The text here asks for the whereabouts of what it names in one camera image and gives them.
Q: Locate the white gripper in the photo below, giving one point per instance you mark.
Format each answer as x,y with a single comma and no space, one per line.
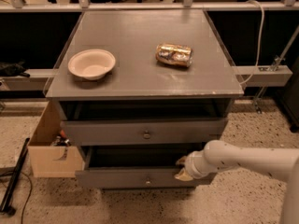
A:
191,165

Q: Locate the grey drawer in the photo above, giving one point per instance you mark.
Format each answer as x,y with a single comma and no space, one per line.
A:
141,132
136,167

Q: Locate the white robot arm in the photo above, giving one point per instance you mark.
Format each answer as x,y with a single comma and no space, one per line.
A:
279,163

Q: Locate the grey top drawer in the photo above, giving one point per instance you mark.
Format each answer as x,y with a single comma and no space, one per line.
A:
141,132

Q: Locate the grey drawer cabinet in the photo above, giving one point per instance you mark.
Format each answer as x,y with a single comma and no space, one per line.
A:
140,87

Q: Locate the crushed golden can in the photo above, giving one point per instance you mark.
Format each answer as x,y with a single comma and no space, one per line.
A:
173,54

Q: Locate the items inside cardboard box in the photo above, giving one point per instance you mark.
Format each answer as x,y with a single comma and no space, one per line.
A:
61,140

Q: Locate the cardboard box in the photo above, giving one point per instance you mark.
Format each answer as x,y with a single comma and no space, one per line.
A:
48,159

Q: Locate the white paper bowl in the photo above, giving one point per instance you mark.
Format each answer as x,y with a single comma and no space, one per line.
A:
91,64

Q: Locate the black pole stand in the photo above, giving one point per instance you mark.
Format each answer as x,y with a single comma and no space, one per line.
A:
13,173

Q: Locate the black bag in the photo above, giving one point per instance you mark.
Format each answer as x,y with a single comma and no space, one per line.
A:
13,70

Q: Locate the metal railing frame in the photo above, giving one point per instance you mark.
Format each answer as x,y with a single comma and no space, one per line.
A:
83,5

